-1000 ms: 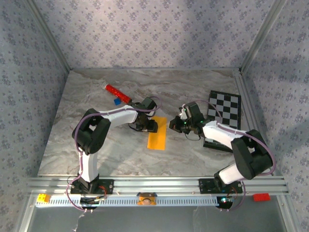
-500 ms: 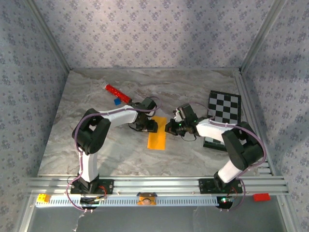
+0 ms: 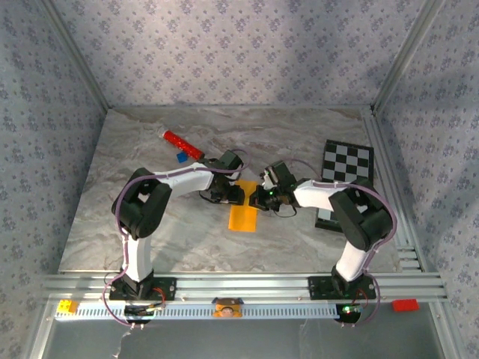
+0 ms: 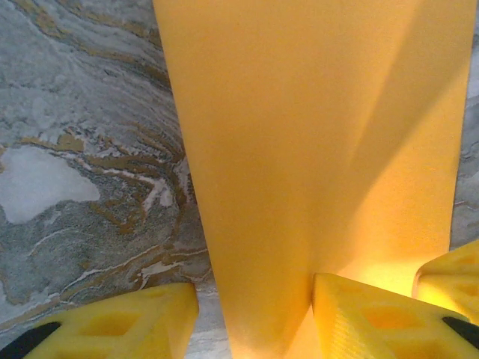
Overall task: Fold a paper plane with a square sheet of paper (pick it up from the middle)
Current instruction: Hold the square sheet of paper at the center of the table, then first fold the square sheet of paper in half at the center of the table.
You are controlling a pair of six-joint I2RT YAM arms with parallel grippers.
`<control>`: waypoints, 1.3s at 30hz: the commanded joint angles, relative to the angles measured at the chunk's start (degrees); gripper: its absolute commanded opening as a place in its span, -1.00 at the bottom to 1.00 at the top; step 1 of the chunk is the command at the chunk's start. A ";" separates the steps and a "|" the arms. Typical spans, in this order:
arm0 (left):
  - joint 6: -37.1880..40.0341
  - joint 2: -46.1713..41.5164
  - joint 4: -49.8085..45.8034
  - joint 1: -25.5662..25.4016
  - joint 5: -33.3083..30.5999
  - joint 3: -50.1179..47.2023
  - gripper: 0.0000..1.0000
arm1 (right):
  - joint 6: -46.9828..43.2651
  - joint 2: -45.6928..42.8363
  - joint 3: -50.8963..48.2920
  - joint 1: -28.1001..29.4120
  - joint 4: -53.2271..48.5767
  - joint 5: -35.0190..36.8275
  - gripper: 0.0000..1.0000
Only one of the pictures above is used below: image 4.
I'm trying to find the orange-yellow square paper sheet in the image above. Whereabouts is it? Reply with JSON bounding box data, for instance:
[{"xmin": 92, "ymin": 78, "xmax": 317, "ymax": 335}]
[{"xmin": 152, "ymin": 0, "xmax": 472, "ymax": 359}]

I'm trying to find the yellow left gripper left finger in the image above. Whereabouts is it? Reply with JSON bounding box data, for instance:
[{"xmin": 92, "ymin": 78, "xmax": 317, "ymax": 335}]
[{"xmin": 0, "ymin": 282, "xmax": 200, "ymax": 359}]

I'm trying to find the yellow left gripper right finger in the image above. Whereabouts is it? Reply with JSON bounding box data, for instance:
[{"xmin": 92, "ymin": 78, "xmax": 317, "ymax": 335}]
[{"xmin": 311, "ymin": 271, "xmax": 479, "ymax": 359}]

